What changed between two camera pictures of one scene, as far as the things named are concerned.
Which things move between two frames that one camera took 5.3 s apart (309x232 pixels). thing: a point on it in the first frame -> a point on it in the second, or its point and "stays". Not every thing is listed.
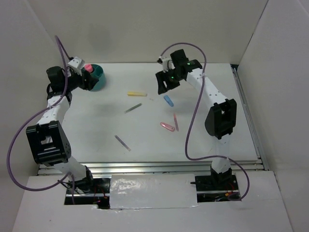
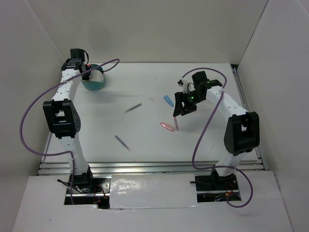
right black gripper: x=162 y=77 -> x=181 y=97
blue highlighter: x=170 y=102 stays
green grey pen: x=133 y=108 stays
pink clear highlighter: x=167 y=126 stays
